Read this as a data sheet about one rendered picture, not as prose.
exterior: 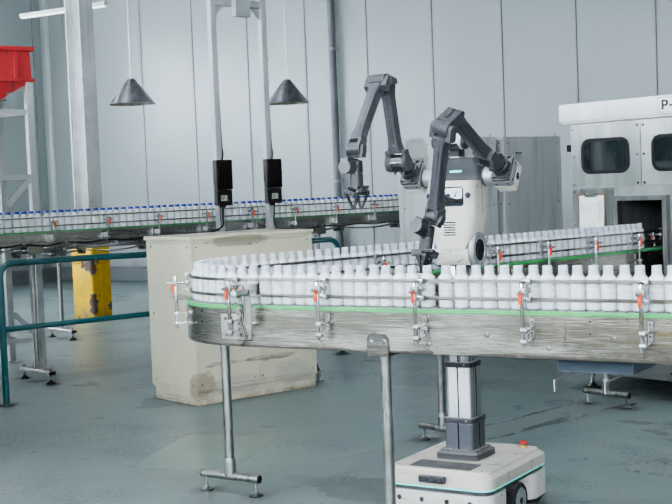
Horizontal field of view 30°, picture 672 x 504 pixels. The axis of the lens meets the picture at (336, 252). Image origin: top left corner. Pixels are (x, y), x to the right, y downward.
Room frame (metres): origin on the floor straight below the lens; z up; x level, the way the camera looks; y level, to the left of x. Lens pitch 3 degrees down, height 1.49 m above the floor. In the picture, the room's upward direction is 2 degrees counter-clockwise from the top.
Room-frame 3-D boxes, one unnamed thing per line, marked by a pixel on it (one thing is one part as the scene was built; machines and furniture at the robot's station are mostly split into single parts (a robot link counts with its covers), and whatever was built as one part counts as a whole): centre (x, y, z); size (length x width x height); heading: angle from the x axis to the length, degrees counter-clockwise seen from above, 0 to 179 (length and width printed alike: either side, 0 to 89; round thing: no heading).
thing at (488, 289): (4.80, -0.58, 1.08); 0.06 x 0.06 x 0.17
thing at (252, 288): (5.32, 0.40, 0.96); 0.23 x 0.10 x 0.27; 148
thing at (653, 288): (4.46, -1.14, 1.08); 0.06 x 0.06 x 0.17
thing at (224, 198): (11.04, 0.98, 1.55); 0.17 x 0.15 x 0.42; 130
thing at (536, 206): (11.86, -1.71, 0.96); 0.82 x 0.50 x 1.91; 130
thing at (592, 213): (8.65, -1.77, 1.22); 0.23 x 0.04 x 0.32; 40
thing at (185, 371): (9.24, 0.78, 0.59); 1.10 x 0.62 x 1.18; 130
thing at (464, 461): (5.58, -0.54, 0.24); 0.68 x 0.53 x 0.41; 148
